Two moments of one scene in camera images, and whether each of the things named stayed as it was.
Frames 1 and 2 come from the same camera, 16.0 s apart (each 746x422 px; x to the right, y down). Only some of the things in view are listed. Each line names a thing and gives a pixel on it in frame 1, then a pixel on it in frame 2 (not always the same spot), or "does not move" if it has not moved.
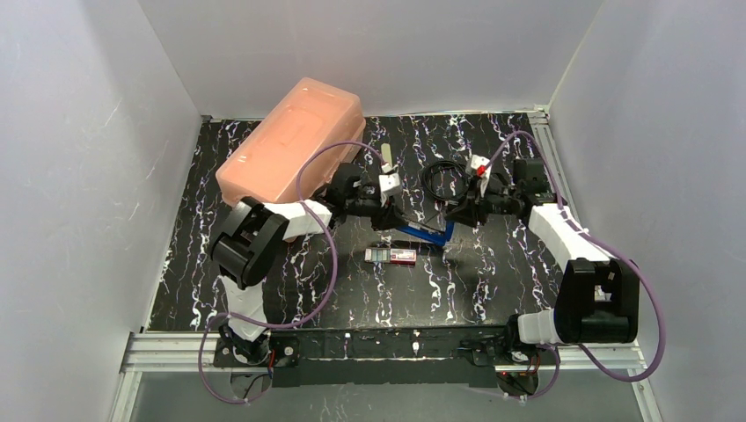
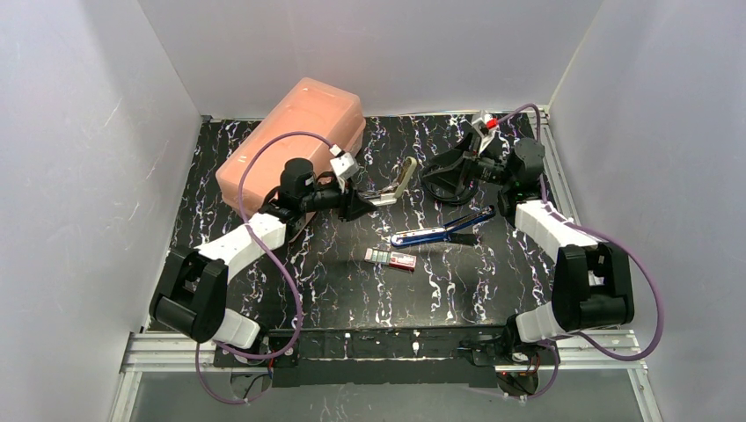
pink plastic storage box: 264,166 does not move
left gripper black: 383,214 → 348,202
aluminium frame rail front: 196,353 does not move
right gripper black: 470,209 → 466,169
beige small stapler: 387,156 → 388,195
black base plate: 380,357 does not move
